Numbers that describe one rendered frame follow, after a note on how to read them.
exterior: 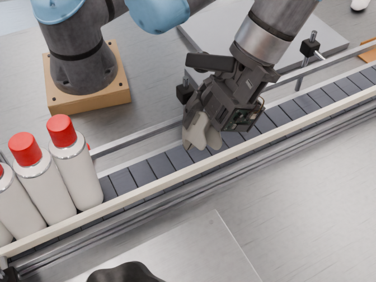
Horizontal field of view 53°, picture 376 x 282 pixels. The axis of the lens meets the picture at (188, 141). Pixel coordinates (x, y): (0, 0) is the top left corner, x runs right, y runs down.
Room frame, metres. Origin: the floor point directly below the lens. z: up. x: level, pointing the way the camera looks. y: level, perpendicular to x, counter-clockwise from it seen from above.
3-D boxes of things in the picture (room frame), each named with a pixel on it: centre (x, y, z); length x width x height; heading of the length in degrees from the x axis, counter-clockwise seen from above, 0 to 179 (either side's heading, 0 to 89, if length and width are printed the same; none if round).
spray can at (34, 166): (0.30, 0.21, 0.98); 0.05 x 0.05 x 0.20
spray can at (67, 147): (0.34, 0.17, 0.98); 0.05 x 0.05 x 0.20
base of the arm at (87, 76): (0.68, 0.24, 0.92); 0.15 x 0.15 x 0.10
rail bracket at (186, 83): (0.51, -0.01, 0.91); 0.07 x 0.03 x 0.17; 28
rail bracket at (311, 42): (0.65, -0.27, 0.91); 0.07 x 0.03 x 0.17; 28
